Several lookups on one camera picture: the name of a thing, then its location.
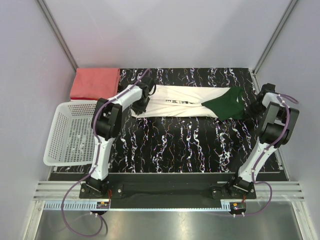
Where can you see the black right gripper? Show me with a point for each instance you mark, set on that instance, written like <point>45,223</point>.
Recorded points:
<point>249,114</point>

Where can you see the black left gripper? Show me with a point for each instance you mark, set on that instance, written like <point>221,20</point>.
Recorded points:
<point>140,110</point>

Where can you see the white and green raglan t-shirt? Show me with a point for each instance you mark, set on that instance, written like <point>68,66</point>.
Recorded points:
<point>222,103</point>

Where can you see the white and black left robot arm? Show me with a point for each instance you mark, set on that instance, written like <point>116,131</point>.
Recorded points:
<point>107,123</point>

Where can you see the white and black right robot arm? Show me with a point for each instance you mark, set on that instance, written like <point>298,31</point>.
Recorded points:
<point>274,130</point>

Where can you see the folded white t-shirt under stack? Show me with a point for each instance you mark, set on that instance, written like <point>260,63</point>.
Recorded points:
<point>84,100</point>

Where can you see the folded pink t-shirt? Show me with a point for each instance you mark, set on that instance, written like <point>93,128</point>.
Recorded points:
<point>95,83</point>

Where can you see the white perforated plastic basket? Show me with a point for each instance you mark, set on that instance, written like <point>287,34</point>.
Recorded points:
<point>71,141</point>

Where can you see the right small circuit board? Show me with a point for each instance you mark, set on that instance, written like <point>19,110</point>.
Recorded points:
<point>238,206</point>

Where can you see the small circuit board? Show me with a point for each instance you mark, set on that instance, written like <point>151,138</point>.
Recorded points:
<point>103,205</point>
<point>238,206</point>

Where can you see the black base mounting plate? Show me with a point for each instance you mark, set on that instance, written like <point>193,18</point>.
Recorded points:
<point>165,190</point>

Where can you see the left small circuit board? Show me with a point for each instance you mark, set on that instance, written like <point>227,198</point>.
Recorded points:
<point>103,205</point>

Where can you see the right aluminium frame post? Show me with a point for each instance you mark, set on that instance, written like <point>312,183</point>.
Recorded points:
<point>280,26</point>

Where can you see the aluminium frame post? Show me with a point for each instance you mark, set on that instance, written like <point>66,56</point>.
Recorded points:
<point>280,26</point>
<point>57,33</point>

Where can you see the left aluminium frame post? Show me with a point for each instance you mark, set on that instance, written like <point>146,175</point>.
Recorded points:
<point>57,33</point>

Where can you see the slotted aluminium front rail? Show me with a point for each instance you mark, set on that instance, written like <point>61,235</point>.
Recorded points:
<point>62,194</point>

